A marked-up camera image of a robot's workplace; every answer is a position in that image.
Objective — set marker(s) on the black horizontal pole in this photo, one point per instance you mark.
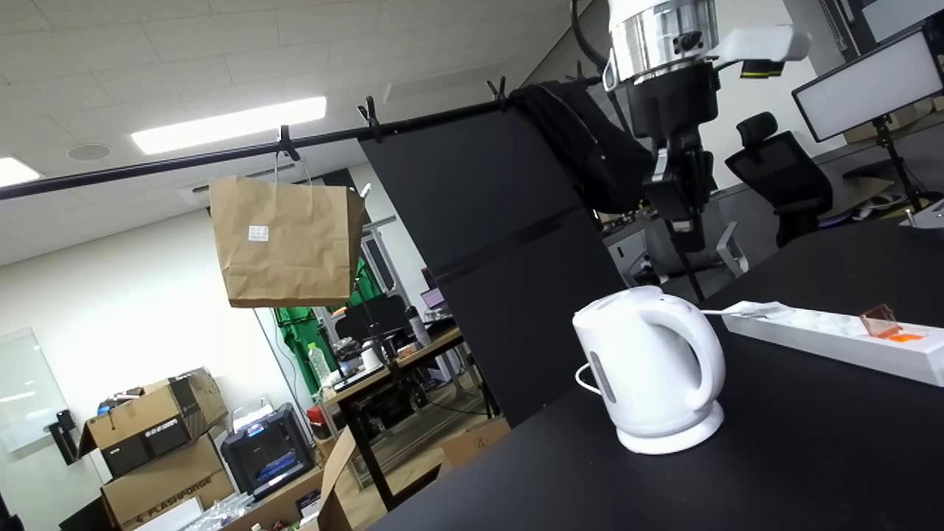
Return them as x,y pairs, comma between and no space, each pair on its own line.
147,170

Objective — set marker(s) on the plain cardboard box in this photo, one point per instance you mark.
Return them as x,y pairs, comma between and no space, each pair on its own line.
166,481

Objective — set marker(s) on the black backdrop board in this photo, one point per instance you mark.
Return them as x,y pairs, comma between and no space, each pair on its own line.
489,245

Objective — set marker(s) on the black office chair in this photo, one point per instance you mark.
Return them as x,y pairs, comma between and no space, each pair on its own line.
783,166

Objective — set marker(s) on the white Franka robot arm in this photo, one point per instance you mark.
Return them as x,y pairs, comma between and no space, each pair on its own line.
680,34

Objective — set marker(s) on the small computer monitor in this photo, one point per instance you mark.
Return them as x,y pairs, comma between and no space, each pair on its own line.
904,15

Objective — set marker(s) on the rectangular ceiling light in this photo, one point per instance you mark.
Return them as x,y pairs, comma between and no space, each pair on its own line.
231,124
16,173

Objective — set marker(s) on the black spring clamp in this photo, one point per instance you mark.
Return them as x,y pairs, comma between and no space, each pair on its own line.
368,117
497,93
287,147

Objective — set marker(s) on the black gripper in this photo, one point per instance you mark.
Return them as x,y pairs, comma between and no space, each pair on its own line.
672,98

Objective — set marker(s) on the cardboard box with black side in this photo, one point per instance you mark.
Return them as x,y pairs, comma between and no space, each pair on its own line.
147,422

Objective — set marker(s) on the white power strip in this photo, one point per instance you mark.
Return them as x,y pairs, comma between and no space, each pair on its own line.
827,334

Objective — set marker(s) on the large computer monitor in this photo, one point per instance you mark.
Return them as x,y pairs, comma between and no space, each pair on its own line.
871,88

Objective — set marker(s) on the wooden desk black legs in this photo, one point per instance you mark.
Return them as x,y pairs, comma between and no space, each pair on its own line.
413,358

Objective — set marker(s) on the black 3D printer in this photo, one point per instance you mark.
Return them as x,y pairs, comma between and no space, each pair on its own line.
267,452

